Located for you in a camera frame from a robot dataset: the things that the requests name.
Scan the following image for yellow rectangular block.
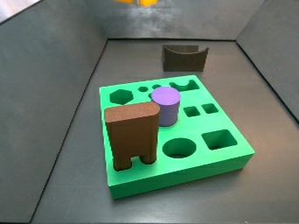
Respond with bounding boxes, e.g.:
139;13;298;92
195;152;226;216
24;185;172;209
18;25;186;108
115;0;159;7

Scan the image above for green shape-sorter board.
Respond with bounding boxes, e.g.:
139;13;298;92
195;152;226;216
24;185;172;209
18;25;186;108
99;75;255;199

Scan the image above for black curved fixture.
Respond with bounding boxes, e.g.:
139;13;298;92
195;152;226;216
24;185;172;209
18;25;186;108
163;45;210;72

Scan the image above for brown arch-shaped block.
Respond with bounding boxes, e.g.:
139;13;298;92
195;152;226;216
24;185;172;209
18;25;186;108
104;101;160;171

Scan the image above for purple cylinder peg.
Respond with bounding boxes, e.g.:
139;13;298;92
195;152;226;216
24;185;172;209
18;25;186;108
151;87;182;127

